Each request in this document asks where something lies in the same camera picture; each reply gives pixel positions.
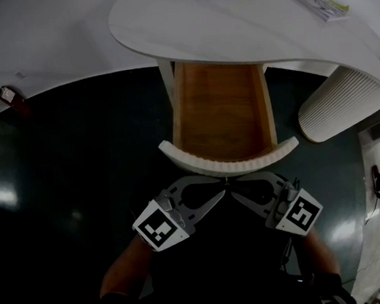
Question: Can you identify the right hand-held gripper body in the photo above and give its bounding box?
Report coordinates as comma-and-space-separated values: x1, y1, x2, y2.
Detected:
260, 174, 326, 241

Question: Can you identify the white desk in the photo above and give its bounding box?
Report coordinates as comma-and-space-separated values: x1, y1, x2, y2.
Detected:
105, 0, 380, 136

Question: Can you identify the white and green magazine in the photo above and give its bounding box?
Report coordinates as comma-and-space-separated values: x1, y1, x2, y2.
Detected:
281, 0, 353, 28

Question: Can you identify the red and white device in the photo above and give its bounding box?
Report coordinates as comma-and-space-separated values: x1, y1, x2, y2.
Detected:
0, 82, 34, 118

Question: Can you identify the person's right forearm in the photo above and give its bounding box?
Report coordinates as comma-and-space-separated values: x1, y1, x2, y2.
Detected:
296, 226, 343, 283

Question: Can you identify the person's black clothing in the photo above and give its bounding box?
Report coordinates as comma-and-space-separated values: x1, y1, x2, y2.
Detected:
88, 165, 359, 304

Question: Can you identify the white fluted desk leg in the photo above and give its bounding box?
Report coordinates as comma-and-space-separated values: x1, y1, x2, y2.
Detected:
293, 63, 380, 145

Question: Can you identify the wooden drawer with white front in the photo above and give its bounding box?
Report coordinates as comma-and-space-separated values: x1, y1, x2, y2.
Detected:
150, 51, 303, 192

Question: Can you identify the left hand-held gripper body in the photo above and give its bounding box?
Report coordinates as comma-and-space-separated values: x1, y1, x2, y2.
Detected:
128, 182, 200, 255

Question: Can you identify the person's left forearm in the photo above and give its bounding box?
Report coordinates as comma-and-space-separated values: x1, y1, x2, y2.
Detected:
93, 233, 158, 303

